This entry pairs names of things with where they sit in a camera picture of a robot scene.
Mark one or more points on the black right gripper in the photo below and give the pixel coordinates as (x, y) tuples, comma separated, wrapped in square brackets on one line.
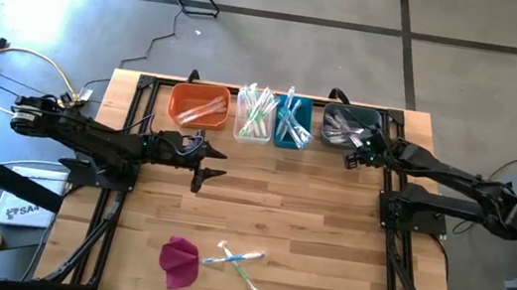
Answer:
[(373, 147)]

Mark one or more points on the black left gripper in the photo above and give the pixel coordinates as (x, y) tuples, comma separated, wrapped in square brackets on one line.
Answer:
[(177, 152)]

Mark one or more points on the blue toothbrush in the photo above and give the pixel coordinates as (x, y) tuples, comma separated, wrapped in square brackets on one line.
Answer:
[(289, 104), (296, 139), (231, 257), (285, 114), (295, 115), (302, 132)]

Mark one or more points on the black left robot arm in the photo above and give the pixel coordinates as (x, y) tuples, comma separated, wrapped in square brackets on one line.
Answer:
[(99, 141)]

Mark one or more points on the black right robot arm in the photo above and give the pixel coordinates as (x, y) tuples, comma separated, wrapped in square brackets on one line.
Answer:
[(436, 166)]

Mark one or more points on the dark grey plastic bin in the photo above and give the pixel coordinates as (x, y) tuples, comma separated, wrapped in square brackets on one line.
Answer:
[(333, 110)]

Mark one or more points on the black table clamp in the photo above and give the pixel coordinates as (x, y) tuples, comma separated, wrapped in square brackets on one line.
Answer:
[(193, 76), (340, 95)]

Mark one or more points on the clear plastic bin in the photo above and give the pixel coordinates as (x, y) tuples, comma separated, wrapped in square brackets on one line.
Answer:
[(264, 140)]

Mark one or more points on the teal blue plastic bin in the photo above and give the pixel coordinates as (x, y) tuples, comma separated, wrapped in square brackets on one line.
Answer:
[(307, 106)]

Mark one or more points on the orange plastic bin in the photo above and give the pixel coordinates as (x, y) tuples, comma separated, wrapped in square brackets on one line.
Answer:
[(185, 93)]

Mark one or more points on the magenta cloth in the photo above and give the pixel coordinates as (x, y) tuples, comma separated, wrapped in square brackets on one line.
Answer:
[(179, 262)]

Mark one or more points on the power strip with plugs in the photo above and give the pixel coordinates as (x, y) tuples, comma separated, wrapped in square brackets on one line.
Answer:
[(75, 97)]

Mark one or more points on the white printed box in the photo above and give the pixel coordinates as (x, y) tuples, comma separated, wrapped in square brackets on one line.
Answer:
[(28, 205)]

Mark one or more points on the black desk beam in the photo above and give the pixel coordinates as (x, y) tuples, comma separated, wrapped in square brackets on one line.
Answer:
[(13, 180)]

